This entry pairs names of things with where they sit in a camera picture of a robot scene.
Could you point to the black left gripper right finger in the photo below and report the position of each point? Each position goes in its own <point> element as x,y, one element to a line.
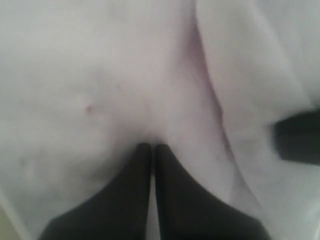
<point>187,211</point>

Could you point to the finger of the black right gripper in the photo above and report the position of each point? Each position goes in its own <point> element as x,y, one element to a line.
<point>297,137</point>

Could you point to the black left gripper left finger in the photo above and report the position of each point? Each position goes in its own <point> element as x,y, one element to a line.
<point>118,212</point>

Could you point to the white t-shirt red print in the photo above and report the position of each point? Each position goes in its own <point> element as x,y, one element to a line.
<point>83,82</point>

